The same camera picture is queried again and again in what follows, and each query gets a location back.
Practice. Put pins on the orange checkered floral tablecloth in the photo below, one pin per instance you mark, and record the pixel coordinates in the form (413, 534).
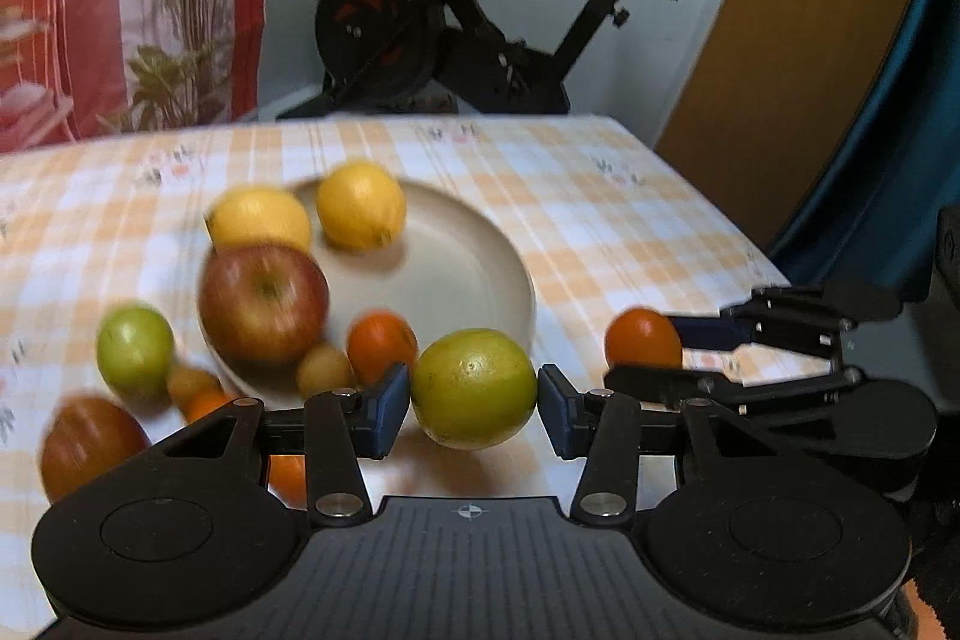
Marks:
(600, 235)

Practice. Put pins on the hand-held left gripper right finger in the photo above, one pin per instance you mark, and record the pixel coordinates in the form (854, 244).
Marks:
(556, 415)

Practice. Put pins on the red striped apple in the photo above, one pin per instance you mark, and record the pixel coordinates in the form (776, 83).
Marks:
(262, 302)

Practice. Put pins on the small green apple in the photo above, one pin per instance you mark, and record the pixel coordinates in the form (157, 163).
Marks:
(135, 347)

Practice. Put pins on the dark red apple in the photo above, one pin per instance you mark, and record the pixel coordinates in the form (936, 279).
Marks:
(90, 449)

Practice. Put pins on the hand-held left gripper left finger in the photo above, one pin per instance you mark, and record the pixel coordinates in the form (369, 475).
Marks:
(388, 415)

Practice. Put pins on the beige round plate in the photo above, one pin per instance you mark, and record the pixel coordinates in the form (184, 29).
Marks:
(465, 280)

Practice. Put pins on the dark blue curtain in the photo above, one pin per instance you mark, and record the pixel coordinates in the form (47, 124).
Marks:
(885, 160)

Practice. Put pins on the yellow lemon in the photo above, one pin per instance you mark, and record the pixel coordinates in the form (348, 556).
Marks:
(259, 224)
(360, 205)

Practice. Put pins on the small tan round fruit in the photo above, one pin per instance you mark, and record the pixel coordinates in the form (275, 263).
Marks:
(191, 385)
(326, 371)

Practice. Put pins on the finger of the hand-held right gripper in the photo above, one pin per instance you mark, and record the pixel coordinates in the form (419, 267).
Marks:
(675, 383)
(712, 331)

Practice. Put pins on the orange tangerine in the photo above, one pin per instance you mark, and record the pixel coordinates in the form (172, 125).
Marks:
(382, 344)
(206, 406)
(641, 340)
(289, 479)

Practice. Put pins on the large green apple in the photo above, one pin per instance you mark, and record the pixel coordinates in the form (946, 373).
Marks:
(472, 389)

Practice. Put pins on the brown wooden door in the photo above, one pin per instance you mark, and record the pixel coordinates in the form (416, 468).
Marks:
(787, 48)

